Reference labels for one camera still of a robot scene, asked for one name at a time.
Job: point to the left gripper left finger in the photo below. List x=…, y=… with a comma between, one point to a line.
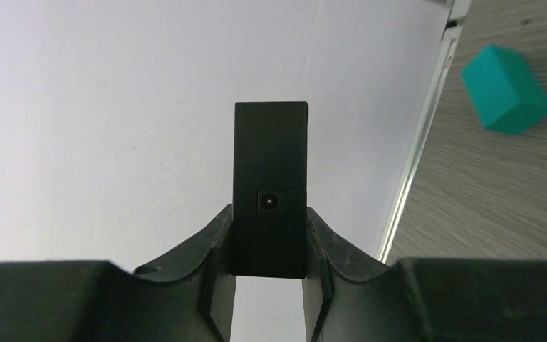
x=185, y=294

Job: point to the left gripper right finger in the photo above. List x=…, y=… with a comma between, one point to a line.
x=350, y=296

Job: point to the black network switch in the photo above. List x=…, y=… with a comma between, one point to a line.
x=269, y=198

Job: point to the teal block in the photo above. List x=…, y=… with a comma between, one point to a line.
x=504, y=90

